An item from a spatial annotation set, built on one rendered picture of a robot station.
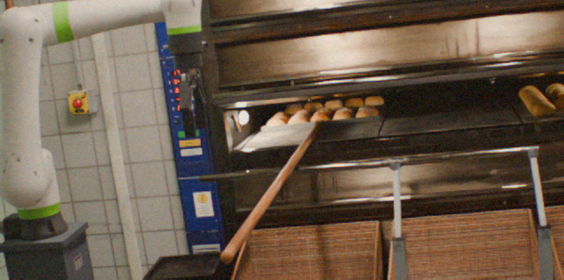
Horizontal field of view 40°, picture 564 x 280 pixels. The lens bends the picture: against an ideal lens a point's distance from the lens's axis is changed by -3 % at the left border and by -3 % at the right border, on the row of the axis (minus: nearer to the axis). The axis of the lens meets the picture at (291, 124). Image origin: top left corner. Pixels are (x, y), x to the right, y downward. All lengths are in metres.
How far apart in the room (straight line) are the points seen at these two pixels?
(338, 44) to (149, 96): 0.82
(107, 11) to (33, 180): 0.51
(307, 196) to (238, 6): 0.82
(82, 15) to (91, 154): 1.35
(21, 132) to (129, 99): 1.32
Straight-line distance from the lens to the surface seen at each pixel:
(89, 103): 3.40
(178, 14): 2.12
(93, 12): 2.25
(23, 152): 2.14
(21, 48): 2.11
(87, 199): 3.58
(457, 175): 3.22
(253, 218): 2.18
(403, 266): 2.69
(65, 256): 2.31
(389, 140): 3.19
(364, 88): 3.01
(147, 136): 3.40
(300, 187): 3.28
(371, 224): 3.25
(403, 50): 3.13
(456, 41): 3.13
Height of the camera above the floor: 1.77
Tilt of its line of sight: 9 degrees down
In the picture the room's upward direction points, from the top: 7 degrees counter-clockwise
